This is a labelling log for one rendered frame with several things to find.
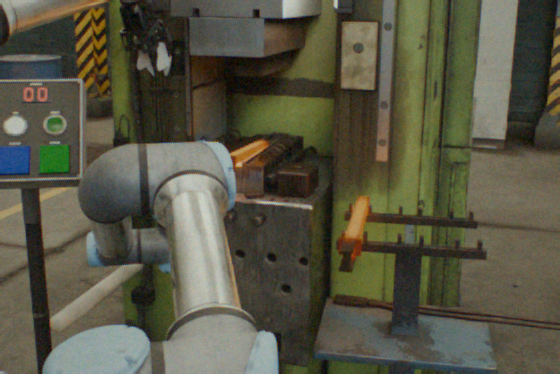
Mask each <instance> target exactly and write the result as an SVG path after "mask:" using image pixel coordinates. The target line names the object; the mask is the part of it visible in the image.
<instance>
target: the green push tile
mask: <svg viewBox="0 0 560 374"><path fill-rule="evenodd" d="M39 173H40V174H52V173H70V146H69V145H52V146H39Z"/></svg>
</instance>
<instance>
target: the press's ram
mask: <svg viewBox="0 0 560 374"><path fill-rule="evenodd" d="M321 14H322V0H171V16H172V17H223V18H259V17H260V18H275V19H284V18H292V17H300V16H317V15H321Z"/></svg>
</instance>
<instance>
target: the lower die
mask: <svg viewBox="0 0 560 374"><path fill-rule="evenodd" d="M273 133H277V134H284V135H282V136H281V137H278V138H277V139H276V140H274V141H273V142H271V143H270V144H269V145H266V146H264V147H263V148H262V149H261V150H259V151H258V152H256V153H255V154H253V155H251V156H250V157H248V158H247V159H245V161H243V162H242V167H238V166H236V169H235V170H233V172H234V173H235V179H236V192H237V193H245V192H250V191H262V192H263V193H264V194H265V193H266V192H267V191H268V190H269V189H270V188H271V187H273V186H274V185H275V184H277V183H278V181H277V182H276V183H275V184H273V185H269V184H267V183H266V177H267V176H268V174H269V170H270V159H269V158H268V157H267V156H265V157H263V156H262V157H261V161H258V158H259V156H260V155H261V154H264V153H265V152H266V151H269V150H270V148H271V147H273V146H274V145H277V144H278V143H279V142H280V141H282V140H283V139H284V138H287V137H288V136H289V133H282V132H271V133H270V134H269V135H262V134H256V135H254V136H253V137H240V138H239V139H237V140H236V141H234V142H233V143H231V144H230V145H228V146H225V147H226V149H227V150H228V154H231V153H233V152H235V151H236V150H238V149H240V148H243V147H245V146H248V145H250V144H253V143H254V142H256V141H258V140H263V139H265V138H266V137H269V136H270V135H272V134H273ZM295 137H297V139H298V150H301V149H303V137H299V136H295ZM295 137H289V138H291V139H292V140H293V141H294V143H295V149H296V140H295ZM277 147H278V146H277ZM278 148H279V149H280V151H281V162H283V159H284V149H283V147H281V146H279V147H278ZM269 155H270V157H271V160H272V171H273V170H274V169H273V167H274V162H275V157H274V154H271V153H270V154H269Z"/></svg>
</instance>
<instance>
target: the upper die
mask: <svg viewBox="0 0 560 374"><path fill-rule="evenodd" d="M305 19H306V16H300V17H292V18H284V19H275V18H260V17H259V18H223V17H189V50H190V56H242V57H266V56H272V55H276V54H279V53H283V52H286V51H289V50H293V49H296V48H303V47H305Z"/></svg>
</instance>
